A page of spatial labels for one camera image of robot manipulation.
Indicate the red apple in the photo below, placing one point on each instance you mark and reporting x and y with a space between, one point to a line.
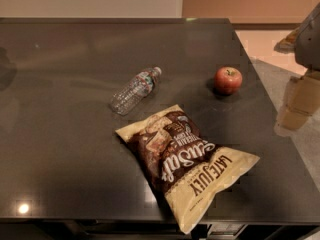
227 80

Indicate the clear plastic water bottle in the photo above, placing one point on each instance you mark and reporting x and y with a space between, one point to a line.
139 87

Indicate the beige brown chips bag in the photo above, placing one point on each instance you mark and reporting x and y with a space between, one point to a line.
178 162

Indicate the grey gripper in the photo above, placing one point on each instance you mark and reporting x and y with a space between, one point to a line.
309 45

